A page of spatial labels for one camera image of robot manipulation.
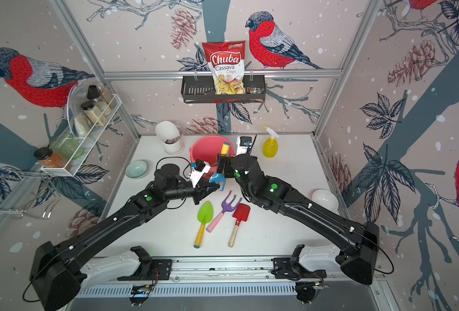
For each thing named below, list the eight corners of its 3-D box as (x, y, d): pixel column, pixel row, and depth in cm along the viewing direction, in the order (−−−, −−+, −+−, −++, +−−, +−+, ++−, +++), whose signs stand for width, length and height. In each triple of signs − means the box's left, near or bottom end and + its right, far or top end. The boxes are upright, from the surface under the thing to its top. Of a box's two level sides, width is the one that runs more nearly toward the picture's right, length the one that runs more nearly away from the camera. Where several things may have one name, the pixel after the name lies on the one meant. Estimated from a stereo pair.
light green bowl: (127, 180, 102) (122, 175, 98) (133, 165, 108) (129, 160, 104) (146, 179, 102) (143, 174, 98) (151, 165, 108) (148, 160, 104)
